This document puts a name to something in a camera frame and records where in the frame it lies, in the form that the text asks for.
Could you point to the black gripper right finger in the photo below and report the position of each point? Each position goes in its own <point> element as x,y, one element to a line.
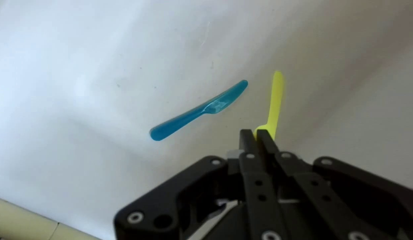
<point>313,211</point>

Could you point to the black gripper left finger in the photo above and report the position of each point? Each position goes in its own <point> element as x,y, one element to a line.
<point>263,212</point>

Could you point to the yellow plastic spoon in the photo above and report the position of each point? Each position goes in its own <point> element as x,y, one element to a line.
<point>277,90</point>

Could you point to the white sink basin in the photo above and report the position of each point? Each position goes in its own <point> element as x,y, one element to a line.
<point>83,83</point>

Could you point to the blue plastic knife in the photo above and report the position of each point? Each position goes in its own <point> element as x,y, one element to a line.
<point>211,107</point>

